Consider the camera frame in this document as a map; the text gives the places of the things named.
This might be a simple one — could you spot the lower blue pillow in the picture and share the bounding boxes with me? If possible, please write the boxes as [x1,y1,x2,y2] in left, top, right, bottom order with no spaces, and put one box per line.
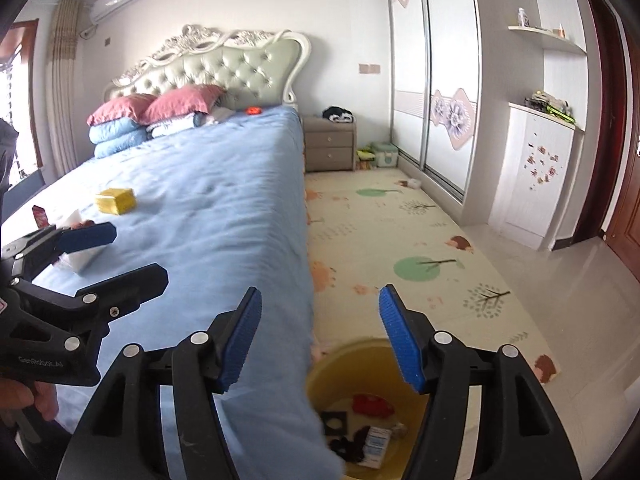
[94,128,148,158]

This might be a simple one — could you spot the white sliding wardrobe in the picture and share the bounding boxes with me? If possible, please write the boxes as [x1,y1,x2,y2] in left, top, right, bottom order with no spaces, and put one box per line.
[388,0,480,200]

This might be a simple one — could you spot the white wall shelves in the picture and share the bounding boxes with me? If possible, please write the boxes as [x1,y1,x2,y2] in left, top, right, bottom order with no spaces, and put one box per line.
[509,0,587,56]

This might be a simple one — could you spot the tufted green headboard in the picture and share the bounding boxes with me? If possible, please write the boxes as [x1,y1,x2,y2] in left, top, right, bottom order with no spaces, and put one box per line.
[103,24,311,110]

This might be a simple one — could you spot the red snack packet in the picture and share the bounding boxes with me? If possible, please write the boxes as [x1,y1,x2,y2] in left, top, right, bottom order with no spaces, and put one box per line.
[32,205,50,229]

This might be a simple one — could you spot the blue pillow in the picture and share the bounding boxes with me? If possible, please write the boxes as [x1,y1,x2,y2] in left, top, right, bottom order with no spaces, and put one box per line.
[94,128,148,158]
[89,117,143,145]

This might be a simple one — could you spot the left pink pillow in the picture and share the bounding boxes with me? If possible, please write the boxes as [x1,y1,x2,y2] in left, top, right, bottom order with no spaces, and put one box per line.
[87,93,157,127]

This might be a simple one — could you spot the window with brown frame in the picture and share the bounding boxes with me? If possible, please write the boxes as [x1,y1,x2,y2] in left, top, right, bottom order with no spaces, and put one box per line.
[1,20,42,185]

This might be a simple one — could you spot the pink pillow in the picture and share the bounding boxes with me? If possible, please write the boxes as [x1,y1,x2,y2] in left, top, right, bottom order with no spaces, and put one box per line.
[87,93,157,127]
[139,84,226,126]

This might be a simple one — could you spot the striped beige curtain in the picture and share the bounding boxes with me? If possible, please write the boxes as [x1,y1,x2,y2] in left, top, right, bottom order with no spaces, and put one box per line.
[46,0,82,177]

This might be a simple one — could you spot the brown wooden door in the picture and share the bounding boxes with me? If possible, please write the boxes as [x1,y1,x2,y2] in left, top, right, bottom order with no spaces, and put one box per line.
[574,0,639,276]

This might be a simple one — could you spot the right pink pillow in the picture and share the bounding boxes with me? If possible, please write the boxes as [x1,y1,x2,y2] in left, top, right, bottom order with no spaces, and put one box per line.
[139,84,226,126]

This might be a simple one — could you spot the upper blue pillow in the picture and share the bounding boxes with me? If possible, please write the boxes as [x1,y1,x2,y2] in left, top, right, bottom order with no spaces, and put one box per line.
[89,117,143,145]

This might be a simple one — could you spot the wall switch plate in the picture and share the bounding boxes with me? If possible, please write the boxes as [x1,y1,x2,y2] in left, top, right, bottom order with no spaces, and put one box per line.
[358,64,381,75]

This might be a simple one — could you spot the black white item on nightstand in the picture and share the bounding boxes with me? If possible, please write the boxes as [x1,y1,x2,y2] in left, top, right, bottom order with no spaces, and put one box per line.
[322,106,355,124]

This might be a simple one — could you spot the cartoon play mat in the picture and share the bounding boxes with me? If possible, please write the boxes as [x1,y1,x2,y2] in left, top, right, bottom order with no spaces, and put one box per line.
[305,169,560,384]

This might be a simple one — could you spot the green white storage box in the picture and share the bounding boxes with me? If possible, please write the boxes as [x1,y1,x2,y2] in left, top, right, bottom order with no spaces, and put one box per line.
[371,142,398,168]

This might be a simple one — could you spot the yellow drink carton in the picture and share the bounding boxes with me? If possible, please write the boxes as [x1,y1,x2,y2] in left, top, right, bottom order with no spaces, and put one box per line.
[96,188,137,216]

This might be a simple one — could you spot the blue bed sheet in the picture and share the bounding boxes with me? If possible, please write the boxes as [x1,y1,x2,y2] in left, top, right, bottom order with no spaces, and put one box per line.
[1,106,344,479]

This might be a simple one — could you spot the grey bedside table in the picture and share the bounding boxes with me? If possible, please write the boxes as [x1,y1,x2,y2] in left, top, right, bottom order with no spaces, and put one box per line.
[302,116,357,172]

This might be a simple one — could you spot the white corner cabinet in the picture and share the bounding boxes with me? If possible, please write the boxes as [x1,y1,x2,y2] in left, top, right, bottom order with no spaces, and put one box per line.
[488,103,584,250]

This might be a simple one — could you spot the white tissue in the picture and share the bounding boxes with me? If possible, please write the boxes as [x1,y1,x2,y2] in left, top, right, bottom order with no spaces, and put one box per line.
[53,210,105,274]

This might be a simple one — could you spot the yellow trash bin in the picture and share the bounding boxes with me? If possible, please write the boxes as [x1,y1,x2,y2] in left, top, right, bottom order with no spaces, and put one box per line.
[307,339,427,479]

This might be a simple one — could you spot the person's left hand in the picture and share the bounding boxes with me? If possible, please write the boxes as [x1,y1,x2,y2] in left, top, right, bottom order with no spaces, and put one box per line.
[0,378,58,422]

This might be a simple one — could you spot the folded light blue quilt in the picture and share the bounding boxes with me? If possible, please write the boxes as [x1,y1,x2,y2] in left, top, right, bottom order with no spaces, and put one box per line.
[146,112,207,139]

